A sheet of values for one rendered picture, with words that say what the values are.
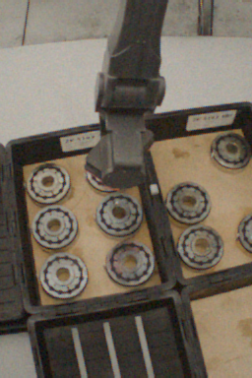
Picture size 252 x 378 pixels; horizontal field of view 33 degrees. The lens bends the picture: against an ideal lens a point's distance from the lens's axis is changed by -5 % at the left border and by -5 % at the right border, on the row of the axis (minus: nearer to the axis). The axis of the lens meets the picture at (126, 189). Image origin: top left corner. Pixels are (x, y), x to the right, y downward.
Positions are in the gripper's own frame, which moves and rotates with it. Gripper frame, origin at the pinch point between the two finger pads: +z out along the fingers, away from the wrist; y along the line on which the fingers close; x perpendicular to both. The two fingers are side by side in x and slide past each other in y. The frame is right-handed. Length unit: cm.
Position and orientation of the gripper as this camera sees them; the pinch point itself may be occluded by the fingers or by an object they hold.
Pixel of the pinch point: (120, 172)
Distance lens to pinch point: 77.7
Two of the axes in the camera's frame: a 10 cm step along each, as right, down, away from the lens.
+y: 5.7, -7.5, 3.5
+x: -8.2, -5.2, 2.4
